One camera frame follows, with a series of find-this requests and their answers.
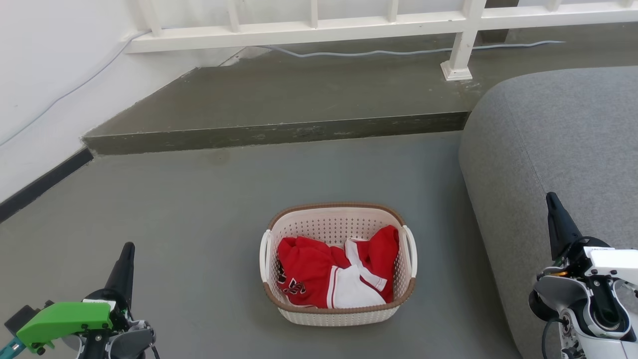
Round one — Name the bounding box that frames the grey fabric sofa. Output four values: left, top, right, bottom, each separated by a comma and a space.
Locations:
459, 66, 638, 359

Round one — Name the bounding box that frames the grey floor cable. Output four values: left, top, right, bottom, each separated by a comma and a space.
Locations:
0, 30, 566, 148

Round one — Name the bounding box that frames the white metal railing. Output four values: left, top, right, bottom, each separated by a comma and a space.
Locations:
125, 0, 638, 82

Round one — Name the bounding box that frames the black baseboard strip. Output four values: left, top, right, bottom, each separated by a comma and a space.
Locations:
0, 148, 94, 222

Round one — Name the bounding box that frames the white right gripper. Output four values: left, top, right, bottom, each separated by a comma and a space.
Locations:
546, 191, 638, 286

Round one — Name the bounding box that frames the white laundry basket brown rim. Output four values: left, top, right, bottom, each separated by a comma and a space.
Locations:
259, 202, 418, 327

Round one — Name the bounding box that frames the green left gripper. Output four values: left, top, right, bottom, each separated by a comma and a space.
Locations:
16, 242, 136, 356

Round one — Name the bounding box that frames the red and white garment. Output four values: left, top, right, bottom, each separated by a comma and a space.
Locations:
277, 225, 400, 310

